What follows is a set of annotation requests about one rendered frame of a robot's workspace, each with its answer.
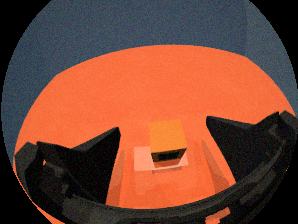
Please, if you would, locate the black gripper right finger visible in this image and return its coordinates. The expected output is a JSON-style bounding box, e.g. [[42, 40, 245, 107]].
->
[[205, 112, 279, 183]]

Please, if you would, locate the orange block with dark blue square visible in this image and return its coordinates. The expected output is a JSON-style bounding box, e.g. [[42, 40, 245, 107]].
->
[[149, 119, 188, 161]]

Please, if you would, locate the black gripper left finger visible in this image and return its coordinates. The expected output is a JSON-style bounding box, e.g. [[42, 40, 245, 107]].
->
[[36, 127, 121, 205]]

